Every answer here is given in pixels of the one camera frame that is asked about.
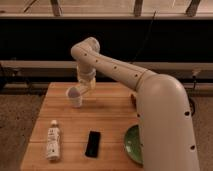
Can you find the white ceramic cup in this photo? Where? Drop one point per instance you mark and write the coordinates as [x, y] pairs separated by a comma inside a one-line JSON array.
[[75, 96]]

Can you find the green ceramic plate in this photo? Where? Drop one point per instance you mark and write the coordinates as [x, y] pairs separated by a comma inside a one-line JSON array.
[[132, 144]]

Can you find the white tube bottle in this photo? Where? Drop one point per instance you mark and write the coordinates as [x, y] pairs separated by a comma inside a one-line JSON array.
[[53, 142]]

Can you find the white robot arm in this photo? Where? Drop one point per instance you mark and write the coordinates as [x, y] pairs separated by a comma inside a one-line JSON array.
[[166, 133]]

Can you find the black smartphone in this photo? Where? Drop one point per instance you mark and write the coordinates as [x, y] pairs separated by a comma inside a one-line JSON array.
[[93, 144]]

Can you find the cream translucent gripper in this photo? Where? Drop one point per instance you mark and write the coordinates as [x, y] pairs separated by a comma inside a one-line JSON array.
[[85, 86]]

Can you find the red small object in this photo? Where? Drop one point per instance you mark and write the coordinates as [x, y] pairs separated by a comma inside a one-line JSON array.
[[133, 99]]

